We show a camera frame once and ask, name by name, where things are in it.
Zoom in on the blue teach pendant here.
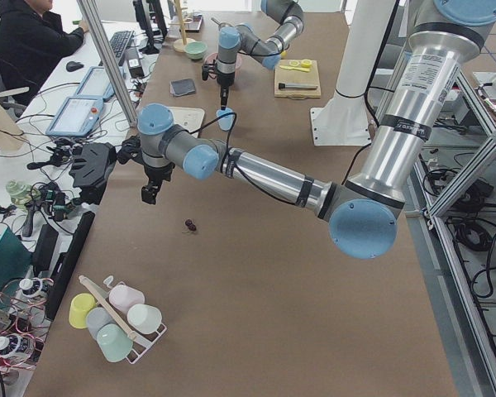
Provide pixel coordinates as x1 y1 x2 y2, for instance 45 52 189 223
45 95 104 137
75 66 115 101

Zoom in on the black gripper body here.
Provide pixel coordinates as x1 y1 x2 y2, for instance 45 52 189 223
117 136 174 190
202 59 231 88

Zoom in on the yellow cup on rack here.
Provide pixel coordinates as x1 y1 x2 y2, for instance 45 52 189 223
69 293 97 329

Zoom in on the wooden cup stand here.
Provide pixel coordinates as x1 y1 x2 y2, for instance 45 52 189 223
168 0 195 53

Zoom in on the light blue plastic cup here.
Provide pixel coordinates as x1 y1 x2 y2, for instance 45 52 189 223
216 107 236 132

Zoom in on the yellow plastic knife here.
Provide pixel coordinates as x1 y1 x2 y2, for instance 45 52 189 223
279 65 311 73

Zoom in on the white wire cup rack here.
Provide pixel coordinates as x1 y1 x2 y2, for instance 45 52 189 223
79 275 168 364

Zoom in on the steel muddler black tip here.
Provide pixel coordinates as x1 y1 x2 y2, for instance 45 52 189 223
278 83 318 90

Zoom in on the person in black hoodie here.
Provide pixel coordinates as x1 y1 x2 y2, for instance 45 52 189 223
0 0 88 105

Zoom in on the blue teach pendant near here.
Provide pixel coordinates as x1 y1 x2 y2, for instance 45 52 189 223
45 95 104 137

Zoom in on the wooden cutting board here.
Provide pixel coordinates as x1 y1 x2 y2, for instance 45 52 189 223
274 60 322 98

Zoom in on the mint cup on rack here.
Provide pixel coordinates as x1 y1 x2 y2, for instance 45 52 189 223
96 323 133 362

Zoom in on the grey cup on rack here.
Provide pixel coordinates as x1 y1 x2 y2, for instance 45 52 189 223
86 306 112 340

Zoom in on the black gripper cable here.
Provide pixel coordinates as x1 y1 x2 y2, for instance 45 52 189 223
188 111 239 166

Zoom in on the blue teach pendant far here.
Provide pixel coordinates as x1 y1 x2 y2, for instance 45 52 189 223
75 66 115 101

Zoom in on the grey folded cloth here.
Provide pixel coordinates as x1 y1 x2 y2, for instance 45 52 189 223
169 79 197 98

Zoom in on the pink bowl of ice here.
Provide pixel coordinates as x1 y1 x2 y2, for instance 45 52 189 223
204 52 242 70

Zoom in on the dark red cherry pair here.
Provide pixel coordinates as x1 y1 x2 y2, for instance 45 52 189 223
184 219 198 234

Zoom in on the cream rabbit tray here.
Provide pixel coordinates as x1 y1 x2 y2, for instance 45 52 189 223
169 106 205 137

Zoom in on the green ceramic bowl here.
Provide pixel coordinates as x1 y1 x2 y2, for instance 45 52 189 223
184 41 207 60

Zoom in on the pink cup on rack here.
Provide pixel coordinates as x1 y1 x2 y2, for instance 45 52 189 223
108 284 145 315

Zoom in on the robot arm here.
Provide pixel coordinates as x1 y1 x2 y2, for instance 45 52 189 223
82 60 418 274
202 1 304 110

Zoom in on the black keyboard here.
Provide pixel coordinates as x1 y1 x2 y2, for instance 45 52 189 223
109 31 134 66

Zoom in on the white cup on rack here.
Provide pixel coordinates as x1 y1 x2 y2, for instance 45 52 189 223
126 304 163 334

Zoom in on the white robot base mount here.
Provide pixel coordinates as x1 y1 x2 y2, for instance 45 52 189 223
311 0 398 146

